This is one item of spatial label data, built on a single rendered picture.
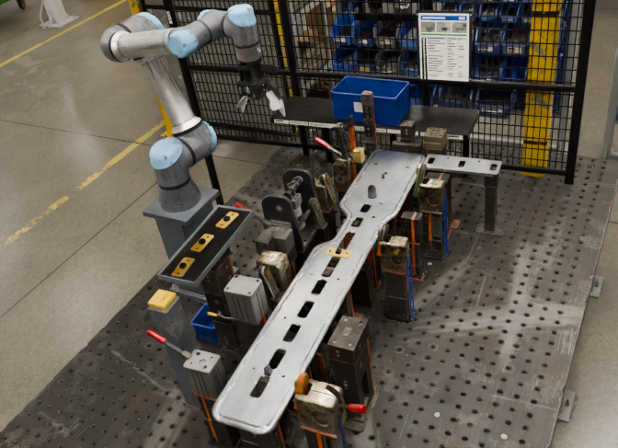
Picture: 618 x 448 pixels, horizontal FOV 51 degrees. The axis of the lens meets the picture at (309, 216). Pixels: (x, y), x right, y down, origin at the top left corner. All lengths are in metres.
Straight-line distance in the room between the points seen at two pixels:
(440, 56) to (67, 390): 1.92
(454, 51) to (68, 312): 2.49
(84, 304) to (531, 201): 2.47
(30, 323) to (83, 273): 0.43
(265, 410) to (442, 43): 1.69
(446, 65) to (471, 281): 0.92
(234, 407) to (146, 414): 0.54
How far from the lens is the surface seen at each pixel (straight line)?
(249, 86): 2.01
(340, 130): 2.48
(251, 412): 1.78
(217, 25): 2.01
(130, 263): 4.09
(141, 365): 2.42
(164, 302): 1.91
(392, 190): 2.44
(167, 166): 2.28
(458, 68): 2.84
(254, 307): 1.95
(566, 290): 2.50
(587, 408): 3.05
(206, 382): 1.85
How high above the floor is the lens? 2.38
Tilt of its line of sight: 36 degrees down
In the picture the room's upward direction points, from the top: 9 degrees counter-clockwise
